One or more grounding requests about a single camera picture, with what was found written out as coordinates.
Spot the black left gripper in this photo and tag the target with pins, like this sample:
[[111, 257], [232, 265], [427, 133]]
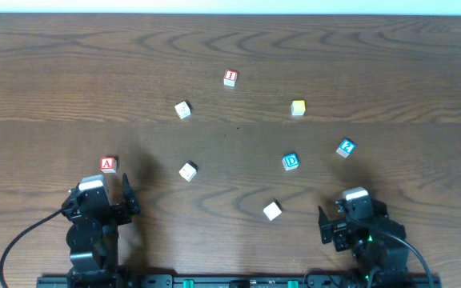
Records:
[[115, 211]]

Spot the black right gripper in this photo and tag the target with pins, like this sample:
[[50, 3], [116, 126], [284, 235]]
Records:
[[338, 231]]

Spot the red letter A block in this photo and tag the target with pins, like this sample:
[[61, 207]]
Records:
[[108, 165]]

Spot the blue number 2 block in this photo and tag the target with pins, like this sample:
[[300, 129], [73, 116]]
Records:
[[345, 148]]

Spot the red letter I block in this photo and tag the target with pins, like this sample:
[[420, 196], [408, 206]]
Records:
[[230, 78]]

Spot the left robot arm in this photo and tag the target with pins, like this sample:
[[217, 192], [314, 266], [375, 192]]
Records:
[[93, 236]]

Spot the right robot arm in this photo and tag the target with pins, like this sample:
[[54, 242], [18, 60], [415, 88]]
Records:
[[373, 239]]

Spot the plain white block lower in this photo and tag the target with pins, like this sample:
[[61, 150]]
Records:
[[272, 211]]

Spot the white block centre left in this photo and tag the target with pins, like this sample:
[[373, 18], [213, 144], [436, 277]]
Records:
[[188, 171]]

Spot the blue letter D block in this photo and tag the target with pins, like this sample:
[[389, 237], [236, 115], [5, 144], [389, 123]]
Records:
[[290, 161]]

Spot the white block upper left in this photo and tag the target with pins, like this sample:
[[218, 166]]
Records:
[[183, 110]]

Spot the yellow wooden block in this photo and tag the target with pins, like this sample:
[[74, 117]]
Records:
[[298, 108]]

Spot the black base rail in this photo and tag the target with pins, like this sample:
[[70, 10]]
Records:
[[169, 281]]

